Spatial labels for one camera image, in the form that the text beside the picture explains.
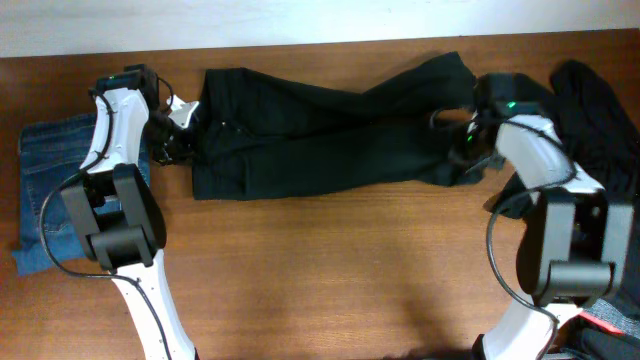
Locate black trousers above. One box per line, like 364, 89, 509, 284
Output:
192, 52, 483, 201

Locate blue denim jeans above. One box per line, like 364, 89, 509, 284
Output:
10, 112, 152, 277

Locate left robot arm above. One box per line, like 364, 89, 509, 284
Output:
58, 64, 198, 359

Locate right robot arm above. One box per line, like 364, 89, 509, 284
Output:
450, 73, 634, 360

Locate black clothes pile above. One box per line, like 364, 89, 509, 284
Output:
484, 59, 640, 360

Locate grey red-trimmed garment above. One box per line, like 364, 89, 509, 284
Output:
580, 299, 634, 335

